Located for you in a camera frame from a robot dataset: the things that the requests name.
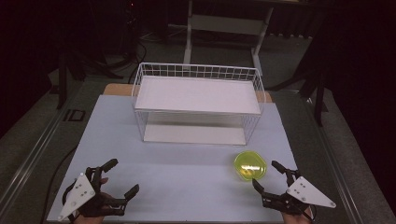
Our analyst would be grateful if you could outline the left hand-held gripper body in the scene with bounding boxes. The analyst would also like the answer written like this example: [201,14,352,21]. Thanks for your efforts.
[57,167,129,222]

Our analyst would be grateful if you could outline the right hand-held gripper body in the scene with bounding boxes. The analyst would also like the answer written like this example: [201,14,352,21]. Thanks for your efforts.
[262,169,337,217]

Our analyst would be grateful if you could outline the black stand legs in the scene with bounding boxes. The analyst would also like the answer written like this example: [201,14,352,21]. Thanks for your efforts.
[55,52,87,110]
[267,55,329,127]

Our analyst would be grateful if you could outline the bundle of black cables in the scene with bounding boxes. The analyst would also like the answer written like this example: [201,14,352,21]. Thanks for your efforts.
[92,31,148,84]

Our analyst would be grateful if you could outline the black floor cable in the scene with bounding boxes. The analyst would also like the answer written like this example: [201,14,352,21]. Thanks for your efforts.
[40,146,78,224]

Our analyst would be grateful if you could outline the person's right hand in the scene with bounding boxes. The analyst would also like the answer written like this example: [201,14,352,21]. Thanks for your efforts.
[280,206,316,224]

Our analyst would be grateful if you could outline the black rectangular floor frame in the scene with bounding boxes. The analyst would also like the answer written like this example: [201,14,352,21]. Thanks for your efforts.
[64,108,87,123]

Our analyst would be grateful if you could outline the pale grey table mat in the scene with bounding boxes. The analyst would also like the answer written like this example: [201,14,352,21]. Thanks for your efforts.
[46,94,300,223]

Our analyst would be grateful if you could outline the white wire shelf rack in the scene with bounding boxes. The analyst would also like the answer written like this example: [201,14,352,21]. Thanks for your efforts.
[131,62,266,147]

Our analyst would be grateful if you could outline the metal floor rail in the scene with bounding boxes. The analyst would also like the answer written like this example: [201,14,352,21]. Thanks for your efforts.
[302,96,365,224]
[0,90,78,216]

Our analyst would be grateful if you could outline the yellow-green translucent bowl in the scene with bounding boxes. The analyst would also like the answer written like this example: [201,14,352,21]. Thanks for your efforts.
[233,150,268,182]

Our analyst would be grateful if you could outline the person's left hand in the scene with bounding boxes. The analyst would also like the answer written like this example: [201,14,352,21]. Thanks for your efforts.
[74,176,125,224]

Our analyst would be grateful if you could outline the white metal stand frame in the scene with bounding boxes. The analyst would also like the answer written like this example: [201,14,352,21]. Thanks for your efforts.
[182,0,275,76]

